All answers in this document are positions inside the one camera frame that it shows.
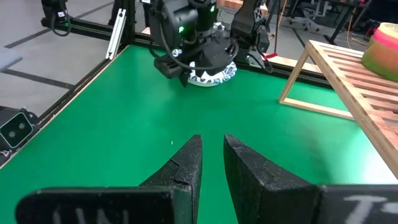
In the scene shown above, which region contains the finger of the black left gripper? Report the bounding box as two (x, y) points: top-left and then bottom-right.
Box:
(154, 57), (190, 88)

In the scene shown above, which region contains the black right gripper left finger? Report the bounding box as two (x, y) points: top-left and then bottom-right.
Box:
(14, 134), (204, 224)

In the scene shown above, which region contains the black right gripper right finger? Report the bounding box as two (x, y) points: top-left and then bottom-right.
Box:
(223, 134), (398, 224)

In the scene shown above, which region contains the blue patterned paper bowl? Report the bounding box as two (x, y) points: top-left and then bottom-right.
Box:
(172, 46), (238, 88)

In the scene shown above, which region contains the green plastic bowl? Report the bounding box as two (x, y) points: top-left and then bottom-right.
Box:
(361, 43), (398, 82)

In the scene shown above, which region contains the pink plastic bowl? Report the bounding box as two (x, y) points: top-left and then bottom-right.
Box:
(372, 28), (398, 51)

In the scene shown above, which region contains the wooden slatted shelf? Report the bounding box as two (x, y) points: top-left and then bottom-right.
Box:
(278, 39), (398, 180)

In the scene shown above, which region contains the wooden workbench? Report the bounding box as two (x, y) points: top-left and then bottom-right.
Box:
(216, 0), (269, 17)

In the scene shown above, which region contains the silver aluminium bracket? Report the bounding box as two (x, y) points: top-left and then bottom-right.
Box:
(104, 8), (127, 61)

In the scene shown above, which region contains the black aluminium rig frame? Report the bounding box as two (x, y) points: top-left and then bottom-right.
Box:
(40, 0), (335, 91)

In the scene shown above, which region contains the small black stereo camera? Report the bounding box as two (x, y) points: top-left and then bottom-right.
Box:
(0, 107), (40, 153)

